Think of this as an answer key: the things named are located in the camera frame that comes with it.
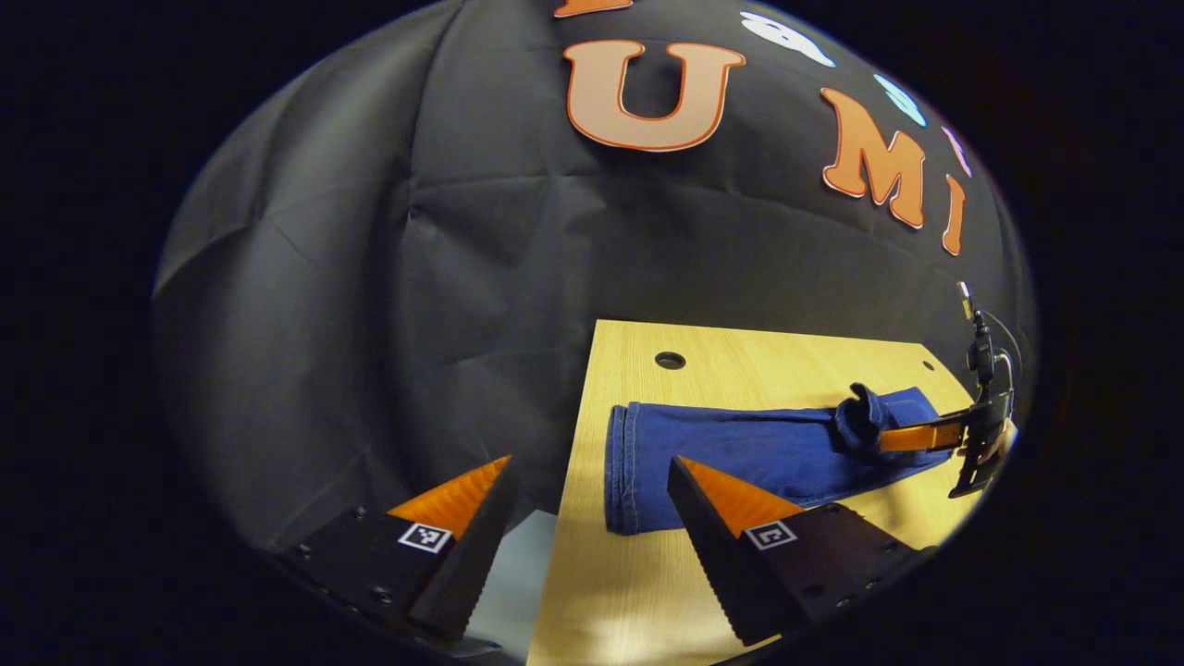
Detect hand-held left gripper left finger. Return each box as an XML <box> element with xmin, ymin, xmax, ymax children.
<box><xmin>273</xmin><ymin>453</ymin><xmax>519</xmax><ymax>644</ymax></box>

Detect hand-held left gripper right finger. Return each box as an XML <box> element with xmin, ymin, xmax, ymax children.
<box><xmin>666</xmin><ymin>453</ymin><xmax>935</xmax><ymax>648</ymax></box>

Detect blue denim jeans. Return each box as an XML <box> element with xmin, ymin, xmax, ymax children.
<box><xmin>604</xmin><ymin>382</ymin><xmax>958</xmax><ymax>537</ymax></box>

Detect black backdrop cloth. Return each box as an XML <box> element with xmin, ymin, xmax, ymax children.
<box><xmin>153</xmin><ymin>0</ymin><xmax>1037</xmax><ymax>556</ymax></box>

